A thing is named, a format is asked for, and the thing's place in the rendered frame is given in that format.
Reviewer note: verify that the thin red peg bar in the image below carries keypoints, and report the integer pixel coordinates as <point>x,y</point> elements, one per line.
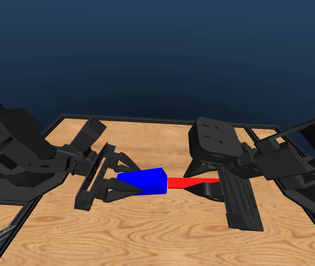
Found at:
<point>185,182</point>

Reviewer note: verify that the blue hollow socket block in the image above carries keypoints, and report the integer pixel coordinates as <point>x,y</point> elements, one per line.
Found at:
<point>149,181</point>

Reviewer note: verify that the black table frame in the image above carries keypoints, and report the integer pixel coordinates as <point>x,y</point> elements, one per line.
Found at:
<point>146,119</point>

